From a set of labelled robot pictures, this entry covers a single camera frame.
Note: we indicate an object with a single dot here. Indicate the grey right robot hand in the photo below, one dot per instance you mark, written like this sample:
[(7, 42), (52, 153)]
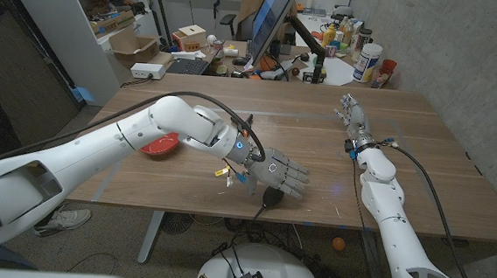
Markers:
[(355, 120)]

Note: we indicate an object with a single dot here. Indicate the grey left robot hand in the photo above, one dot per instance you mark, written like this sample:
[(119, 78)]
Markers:
[(275, 169)]

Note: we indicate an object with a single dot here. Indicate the black rubber air blower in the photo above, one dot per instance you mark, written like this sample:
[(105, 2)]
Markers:
[(272, 200)]

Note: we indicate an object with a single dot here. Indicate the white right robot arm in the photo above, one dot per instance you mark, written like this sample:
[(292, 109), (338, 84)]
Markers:
[(391, 228)]

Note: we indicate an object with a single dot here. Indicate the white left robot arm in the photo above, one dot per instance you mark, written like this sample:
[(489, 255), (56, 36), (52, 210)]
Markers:
[(99, 146)]

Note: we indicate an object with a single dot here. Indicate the red bowl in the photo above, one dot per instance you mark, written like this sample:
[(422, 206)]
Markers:
[(160, 146)]

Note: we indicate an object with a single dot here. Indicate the white paper sheet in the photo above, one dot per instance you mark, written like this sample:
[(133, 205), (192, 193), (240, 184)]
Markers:
[(338, 71)]

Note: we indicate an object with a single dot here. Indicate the white wipes canister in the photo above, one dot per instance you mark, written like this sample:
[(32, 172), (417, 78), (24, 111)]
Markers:
[(367, 64)]

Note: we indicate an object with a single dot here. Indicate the clear jar black lid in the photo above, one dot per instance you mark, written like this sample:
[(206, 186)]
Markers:
[(363, 39)]

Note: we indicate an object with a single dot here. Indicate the yellow bottle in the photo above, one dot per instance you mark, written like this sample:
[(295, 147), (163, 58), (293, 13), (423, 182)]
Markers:
[(328, 37)]

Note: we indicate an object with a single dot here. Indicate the small orange ball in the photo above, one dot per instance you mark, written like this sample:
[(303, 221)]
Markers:
[(338, 244)]

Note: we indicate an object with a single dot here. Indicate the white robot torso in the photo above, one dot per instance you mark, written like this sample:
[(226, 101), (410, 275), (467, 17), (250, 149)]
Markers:
[(274, 268)]

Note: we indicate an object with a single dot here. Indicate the orange basketball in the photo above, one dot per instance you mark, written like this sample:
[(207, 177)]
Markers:
[(268, 63)]

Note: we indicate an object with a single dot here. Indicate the grey table leg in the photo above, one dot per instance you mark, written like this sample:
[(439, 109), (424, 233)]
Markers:
[(150, 237), (369, 257)]

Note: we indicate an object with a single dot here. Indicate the black computer monitor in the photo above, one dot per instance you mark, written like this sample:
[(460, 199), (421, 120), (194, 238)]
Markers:
[(270, 18)]

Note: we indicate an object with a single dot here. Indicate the black keyboard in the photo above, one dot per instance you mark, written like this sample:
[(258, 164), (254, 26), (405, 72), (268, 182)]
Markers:
[(188, 67)]

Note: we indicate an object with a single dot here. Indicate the tan jacket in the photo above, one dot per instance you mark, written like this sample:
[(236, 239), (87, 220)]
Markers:
[(251, 3)]

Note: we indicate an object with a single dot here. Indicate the black office chair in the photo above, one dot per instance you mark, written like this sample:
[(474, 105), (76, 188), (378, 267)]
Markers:
[(228, 20)]

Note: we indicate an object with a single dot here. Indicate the small lidded cardboard box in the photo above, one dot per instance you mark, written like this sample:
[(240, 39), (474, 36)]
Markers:
[(190, 36)]

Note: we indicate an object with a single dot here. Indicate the white power box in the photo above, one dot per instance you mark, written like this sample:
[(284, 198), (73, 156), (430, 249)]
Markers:
[(148, 70)]

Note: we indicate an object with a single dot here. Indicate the open cardboard box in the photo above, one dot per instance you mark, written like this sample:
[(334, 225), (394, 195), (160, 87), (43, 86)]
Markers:
[(130, 45)]

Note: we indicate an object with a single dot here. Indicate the blue plastic piece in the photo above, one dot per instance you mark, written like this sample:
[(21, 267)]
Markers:
[(82, 94)]

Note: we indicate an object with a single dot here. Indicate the white sneaker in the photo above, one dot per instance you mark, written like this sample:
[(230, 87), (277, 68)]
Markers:
[(65, 220)]

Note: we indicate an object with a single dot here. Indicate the labelled cardboard box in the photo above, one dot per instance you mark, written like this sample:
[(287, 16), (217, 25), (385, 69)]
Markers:
[(114, 22)]

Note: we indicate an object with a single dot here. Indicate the white shelf unit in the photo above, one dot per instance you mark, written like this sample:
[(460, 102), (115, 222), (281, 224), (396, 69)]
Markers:
[(63, 25)]

